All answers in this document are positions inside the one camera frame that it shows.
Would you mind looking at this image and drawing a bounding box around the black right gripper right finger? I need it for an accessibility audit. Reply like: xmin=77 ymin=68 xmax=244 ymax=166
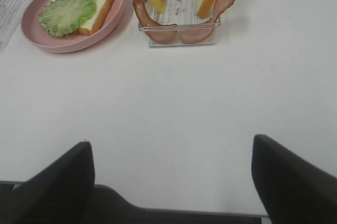
xmin=251 ymin=134 xmax=336 ymax=223

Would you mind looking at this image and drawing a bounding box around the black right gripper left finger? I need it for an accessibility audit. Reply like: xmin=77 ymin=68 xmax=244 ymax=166
xmin=1 ymin=142 xmax=95 ymax=223

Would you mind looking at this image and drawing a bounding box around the green lettuce leaf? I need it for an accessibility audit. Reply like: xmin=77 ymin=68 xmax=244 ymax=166
xmin=37 ymin=0 xmax=97 ymax=37

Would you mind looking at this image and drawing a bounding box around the bacon strip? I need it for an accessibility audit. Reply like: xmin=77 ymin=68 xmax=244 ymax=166
xmin=179 ymin=0 xmax=235 ymax=44
xmin=132 ymin=0 xmax=177 ymax=45

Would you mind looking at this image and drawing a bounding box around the pink round plate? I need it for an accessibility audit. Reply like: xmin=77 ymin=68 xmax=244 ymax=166
xmin=21 ymin=0 xmax=125 ymax=53

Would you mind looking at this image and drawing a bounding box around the clear left food container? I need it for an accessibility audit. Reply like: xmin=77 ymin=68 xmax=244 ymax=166
xmin=1 ymin=0 xmax=26 ymax=53

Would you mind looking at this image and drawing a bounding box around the clear food container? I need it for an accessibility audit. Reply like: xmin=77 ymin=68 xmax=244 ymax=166
xmin=1 ymin=0 xmax=26 ymax=53
xmin=138 ymin=0 xmax=221 ymax=47

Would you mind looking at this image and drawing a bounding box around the clear right food container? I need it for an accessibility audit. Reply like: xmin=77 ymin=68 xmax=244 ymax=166
xmin=138 ymin=0 xmax=221 ymax=47

